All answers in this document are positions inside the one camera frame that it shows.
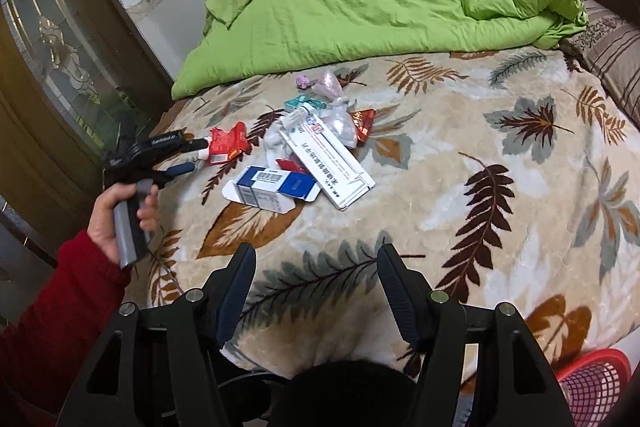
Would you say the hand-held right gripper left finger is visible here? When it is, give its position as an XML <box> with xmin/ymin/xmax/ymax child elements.
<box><xmin>70</xmin><ymin>243</ymin><xmax>258</xmax><ymax>427</ymax></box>

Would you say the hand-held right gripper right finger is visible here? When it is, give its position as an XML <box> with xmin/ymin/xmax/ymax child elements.
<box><xmin>376</xmin><ymin>243</ymin><xmax>576</xmax><ymax>427</ymax></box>

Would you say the red and white wrapper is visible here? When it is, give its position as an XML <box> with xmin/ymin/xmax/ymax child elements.
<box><xmin>207</xmin><ymin>122</ymin><xmax>251</xmax><ymax>165</ymax></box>

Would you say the red foil wrapper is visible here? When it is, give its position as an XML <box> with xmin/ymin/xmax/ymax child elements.
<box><xmin>350</xmin><ymin>108</ymin><xmax>376</xmax><ymax>142</ymax></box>

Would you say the person's left forearm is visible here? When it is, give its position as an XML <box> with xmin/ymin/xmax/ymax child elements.
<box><xmin>0</xmin><ymin>229</ymin><xmax>131</xmax><ymax>427</ymax></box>

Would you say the person's left hand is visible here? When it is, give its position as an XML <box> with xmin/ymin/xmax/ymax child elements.
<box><xmin>87</xmin><ymin>182</ymin><xmax>160</xmax><ymax>265</ymax></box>

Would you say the leaf-print blanket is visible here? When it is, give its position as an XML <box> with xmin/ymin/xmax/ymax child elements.
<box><xmin>120</xmin><ymin>47</ymin><xmax>640</xmax><ymax>408</ymax></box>

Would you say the blue and white box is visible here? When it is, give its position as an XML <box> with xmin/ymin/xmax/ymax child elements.
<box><xmin>222</xmin><ymin>165</ymin><xmax>321</xmax><ymax>214</ymax></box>

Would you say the white plastic bottle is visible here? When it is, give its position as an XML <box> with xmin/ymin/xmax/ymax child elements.
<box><xmin>287</xmin><ymin>103</ymin><xmax>328</xmax><ymax>120</ymax></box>

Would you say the wooden glass cabinet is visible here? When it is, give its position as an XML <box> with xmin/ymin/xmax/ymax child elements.
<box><xmin>0</xmin><ymin>0</ymin><xmax>173</xmax><ymax>258</ymax></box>

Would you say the long white carton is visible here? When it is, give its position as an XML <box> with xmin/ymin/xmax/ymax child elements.
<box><xmin>280</xmin><ymin>112</ymin><xmax>376</xmax><ymax>211</ymax></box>

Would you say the pinkish clear plastic bag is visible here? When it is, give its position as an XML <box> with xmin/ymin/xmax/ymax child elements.
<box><xmin>312</xmin><ymin>68</ymin><xmax>352</xmax><ymax>100</ymax></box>

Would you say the clear plastic wrapper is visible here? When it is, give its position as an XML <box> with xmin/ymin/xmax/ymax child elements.
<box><xmin>325</xmin><ymin>102</ymin><xmax>362</xmax><ymax>148</ymax></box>

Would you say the red plastic basket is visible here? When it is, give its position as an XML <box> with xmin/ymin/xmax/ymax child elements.
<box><xmin>555</xmin><ymin>349</ymin><xmax>633</xmax><ymax>427</ymax></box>

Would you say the striped brown pillow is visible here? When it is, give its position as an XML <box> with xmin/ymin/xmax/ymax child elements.
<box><xmin>560</xmin><ymin>0</ymin><xmax>640</xmax><ymax>128</ymax></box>

